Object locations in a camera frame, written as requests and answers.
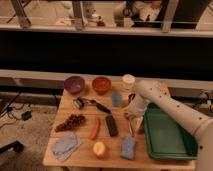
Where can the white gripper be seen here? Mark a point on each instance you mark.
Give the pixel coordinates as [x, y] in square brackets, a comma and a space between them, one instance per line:
[139, 125]

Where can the metal fork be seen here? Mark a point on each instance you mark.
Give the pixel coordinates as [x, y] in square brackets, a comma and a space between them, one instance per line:
[128, 117]

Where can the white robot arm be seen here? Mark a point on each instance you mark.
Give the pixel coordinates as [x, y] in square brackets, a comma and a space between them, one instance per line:
[199, 125]

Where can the small metal cup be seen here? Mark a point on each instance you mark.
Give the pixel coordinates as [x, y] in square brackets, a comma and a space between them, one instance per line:
[131, 96]

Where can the small blue cup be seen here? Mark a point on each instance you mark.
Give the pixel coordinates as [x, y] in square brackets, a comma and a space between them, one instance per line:
[116, 99]

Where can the white paper cup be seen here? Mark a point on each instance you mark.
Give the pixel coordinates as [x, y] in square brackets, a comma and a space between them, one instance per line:
[128, 81]

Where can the blue sponge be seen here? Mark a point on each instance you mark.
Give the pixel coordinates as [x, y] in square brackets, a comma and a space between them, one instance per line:
[128, 148]

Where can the black rectangular block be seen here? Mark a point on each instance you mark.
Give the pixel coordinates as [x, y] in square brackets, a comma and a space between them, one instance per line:
[111, 124]

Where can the green plastic tray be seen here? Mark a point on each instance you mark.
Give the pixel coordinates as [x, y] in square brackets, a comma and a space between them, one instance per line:
[165, 139]

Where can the orange carrot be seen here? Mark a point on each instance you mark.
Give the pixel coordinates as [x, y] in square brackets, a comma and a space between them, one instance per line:
[95, 131]

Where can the orange-red bowl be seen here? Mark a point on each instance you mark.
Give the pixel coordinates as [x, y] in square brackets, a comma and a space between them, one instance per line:
[101, 85]

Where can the bunch of dark grapes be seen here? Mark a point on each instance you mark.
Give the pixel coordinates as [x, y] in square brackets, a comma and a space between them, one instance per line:
[71, 123]

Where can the purple bowl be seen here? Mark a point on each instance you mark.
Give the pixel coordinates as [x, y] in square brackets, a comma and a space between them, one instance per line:
[74, 84]

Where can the blue crumpled cloth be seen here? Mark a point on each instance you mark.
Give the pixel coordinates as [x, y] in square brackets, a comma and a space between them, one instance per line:
[63, 148]

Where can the black power adapter with cable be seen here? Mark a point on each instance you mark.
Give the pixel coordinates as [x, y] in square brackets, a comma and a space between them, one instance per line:
[8, 110]

